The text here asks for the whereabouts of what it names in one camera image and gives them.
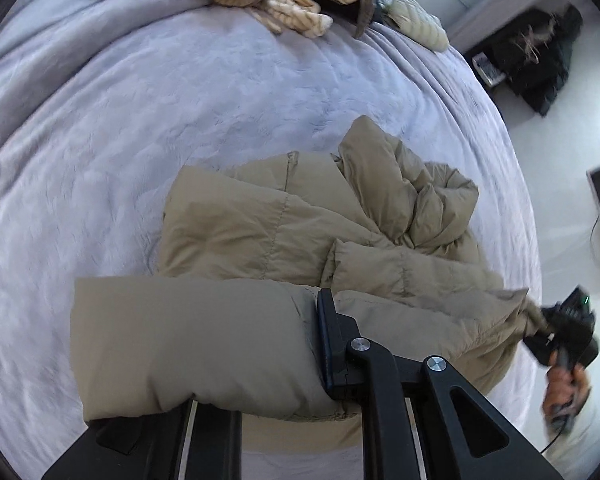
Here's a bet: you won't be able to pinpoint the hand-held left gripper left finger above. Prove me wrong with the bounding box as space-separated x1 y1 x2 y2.
42 399 243 480

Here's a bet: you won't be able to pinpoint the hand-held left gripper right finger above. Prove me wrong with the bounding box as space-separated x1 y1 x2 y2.
316 287 563 480

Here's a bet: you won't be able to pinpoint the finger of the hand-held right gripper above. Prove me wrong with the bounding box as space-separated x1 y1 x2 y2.
539 302 563 333

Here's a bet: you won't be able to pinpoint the khaki puffer jacket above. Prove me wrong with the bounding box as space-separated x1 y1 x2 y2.
70 115 548 423

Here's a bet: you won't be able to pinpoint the person's right hand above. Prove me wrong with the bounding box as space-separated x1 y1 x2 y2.
542 360 592 433

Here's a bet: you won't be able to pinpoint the printed box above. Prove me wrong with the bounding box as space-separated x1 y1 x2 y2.
472 52 506 86

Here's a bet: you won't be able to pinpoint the hanging black coats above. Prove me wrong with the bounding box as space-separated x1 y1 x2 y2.
490 4 585 117

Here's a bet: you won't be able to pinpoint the lavender blanket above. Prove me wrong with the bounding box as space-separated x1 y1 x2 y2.
0 0 551 480

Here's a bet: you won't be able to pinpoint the cream quilted jacket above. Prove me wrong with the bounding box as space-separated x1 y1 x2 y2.
382 0 449 52

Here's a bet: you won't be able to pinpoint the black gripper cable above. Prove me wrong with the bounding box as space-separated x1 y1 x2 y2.
540 427 566 456

